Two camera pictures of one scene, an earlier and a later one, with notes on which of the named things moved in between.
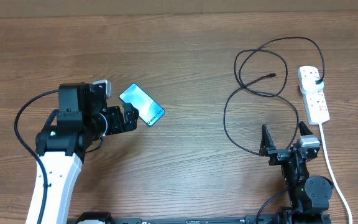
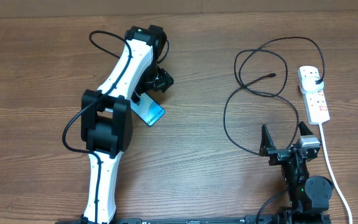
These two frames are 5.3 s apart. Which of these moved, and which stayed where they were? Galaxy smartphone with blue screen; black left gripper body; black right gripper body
Moved: black left gripper body
Stayed: black right gripper body; Galaxy smartphone with blue screen
